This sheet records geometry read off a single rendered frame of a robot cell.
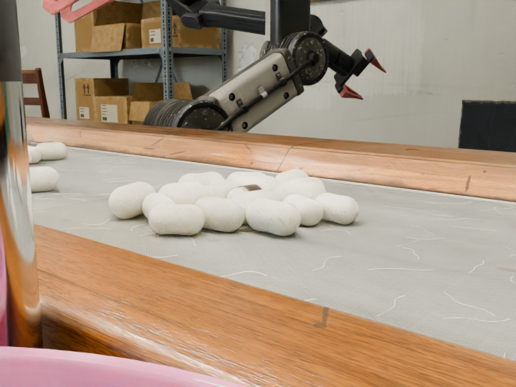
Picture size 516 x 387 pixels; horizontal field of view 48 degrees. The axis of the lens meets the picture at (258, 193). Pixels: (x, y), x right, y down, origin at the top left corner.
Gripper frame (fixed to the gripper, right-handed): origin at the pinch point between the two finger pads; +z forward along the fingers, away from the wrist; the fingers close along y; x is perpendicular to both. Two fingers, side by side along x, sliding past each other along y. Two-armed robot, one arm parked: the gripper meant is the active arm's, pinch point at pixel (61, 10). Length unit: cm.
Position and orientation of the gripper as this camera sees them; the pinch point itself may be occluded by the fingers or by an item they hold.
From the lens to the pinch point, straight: 75.7
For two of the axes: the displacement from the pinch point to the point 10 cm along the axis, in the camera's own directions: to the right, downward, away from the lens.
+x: -7.7, -6.1, -2.2
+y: -1.2, -1.9, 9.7
